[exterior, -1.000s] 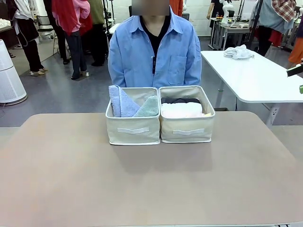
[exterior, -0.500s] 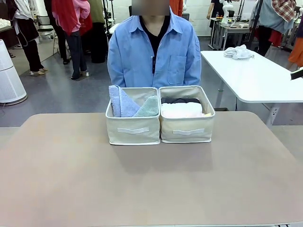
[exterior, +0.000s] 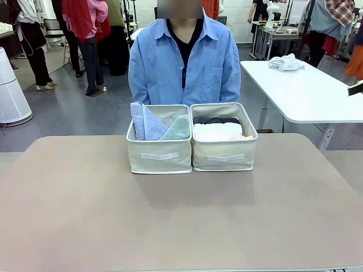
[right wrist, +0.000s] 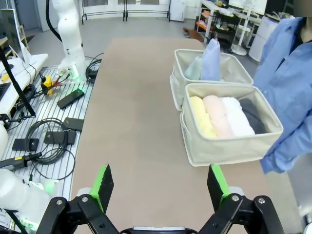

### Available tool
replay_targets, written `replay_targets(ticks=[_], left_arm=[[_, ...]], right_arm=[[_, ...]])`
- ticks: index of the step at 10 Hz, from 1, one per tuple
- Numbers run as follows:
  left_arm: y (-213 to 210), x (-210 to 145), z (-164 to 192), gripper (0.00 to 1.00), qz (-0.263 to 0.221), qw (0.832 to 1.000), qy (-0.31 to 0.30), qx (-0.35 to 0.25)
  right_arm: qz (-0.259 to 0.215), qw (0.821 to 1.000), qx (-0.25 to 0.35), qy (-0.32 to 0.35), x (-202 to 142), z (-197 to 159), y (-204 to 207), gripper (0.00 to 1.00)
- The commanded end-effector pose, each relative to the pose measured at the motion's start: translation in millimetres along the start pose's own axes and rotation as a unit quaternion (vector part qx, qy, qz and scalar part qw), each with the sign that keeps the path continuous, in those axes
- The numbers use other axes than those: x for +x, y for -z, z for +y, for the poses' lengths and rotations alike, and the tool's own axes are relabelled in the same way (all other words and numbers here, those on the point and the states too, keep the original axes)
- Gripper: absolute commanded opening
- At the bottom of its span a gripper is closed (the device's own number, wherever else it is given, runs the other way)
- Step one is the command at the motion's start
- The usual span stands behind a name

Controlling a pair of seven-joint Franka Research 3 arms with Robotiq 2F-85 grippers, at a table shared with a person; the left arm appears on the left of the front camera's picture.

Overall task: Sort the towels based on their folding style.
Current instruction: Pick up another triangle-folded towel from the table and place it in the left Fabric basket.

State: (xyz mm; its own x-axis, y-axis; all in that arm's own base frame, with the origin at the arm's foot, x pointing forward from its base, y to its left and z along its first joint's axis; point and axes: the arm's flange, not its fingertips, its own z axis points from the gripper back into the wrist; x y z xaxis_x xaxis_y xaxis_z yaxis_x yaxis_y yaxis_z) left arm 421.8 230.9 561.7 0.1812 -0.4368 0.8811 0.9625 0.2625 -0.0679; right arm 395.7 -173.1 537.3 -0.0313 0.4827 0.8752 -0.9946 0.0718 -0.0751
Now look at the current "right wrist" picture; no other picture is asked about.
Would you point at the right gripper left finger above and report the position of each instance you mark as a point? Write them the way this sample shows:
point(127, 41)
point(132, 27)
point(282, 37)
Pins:
point(97, 195)

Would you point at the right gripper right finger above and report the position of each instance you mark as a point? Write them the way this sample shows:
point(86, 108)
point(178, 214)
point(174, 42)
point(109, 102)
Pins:
point(217, 192)

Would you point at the yellow towel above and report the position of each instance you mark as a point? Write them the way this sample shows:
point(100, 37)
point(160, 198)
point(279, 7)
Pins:
point(202, 117)

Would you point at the pink towel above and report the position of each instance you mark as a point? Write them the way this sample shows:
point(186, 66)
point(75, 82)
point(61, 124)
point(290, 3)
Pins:
point(217, 114)

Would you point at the white towel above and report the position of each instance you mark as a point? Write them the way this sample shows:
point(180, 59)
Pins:
point(237, 117)

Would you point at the dark grey towel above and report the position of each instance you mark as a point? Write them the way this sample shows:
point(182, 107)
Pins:
point(253, 114)

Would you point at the grey-green cone towel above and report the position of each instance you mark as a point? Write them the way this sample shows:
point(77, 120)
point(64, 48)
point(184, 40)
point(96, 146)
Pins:
point(193, 70)

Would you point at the blue cone towel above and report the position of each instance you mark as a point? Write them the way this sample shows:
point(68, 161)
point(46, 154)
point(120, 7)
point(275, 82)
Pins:
point(210, 61)

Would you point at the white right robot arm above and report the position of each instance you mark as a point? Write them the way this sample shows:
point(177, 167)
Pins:
point(22, 190)

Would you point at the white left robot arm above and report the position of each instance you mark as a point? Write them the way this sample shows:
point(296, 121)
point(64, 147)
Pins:
point(69, 36)

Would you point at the person's left forearm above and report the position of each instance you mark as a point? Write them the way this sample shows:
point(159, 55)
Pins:
point(282, 156)

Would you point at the beige fabric bin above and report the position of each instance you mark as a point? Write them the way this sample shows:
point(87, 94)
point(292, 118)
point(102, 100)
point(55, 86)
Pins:
point(219, 148)
point(178, 87)

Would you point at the black flat box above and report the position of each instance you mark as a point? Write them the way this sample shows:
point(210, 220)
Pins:
point(58, 137)
point(24, 144)
point(73, 124)
point(70, 97)

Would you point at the black yellow handheld controller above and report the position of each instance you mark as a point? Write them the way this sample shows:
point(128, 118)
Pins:
point(14, 159)

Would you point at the yellow emergency stop box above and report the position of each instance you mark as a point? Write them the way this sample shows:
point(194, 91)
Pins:
point(47, 83)

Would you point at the black slanted pole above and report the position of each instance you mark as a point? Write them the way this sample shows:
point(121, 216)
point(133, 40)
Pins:
point(17, 85)

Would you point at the person in blue shirt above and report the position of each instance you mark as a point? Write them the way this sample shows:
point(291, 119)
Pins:
point(287, 73)

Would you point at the black keyboard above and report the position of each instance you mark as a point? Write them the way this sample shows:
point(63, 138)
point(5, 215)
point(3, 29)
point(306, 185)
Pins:
point(4, 90)

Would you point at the white desk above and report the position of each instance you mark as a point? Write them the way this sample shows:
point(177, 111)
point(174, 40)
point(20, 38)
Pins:
point(31, 63)

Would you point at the white floor stand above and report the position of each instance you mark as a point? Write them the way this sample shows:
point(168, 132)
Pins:
point(240, 44)

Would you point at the brown object on floor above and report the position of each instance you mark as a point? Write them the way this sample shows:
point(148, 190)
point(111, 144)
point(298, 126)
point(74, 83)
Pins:
point(195, 34)

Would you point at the white air purifier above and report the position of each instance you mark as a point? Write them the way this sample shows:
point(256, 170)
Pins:
point(262, 39)

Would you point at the computer monitor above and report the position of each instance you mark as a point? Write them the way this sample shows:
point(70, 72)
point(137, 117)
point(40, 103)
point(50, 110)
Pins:
point(12, 31)

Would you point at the white cabinet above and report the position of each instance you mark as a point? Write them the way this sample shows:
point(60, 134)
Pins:
point(178, 9)

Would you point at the grooved aluminium base plate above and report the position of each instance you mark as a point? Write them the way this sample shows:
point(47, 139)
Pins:
point(48, 112)

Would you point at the black metal frame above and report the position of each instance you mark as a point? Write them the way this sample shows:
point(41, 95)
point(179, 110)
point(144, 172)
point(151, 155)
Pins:
point(126, 12)

